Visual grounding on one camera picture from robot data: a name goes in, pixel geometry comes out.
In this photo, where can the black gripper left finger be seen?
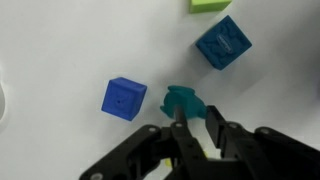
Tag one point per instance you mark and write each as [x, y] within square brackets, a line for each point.
[180, 146]

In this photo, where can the dark blue embossed cube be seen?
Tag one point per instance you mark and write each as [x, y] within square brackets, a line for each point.
[223, 41]

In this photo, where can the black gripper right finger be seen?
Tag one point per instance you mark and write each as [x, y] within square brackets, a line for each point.
[260, 153]

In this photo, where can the lime green cube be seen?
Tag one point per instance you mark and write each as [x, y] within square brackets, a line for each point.
[208, 4]

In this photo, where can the teal green toy figure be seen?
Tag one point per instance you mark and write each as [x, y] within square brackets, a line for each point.
[186, 100]

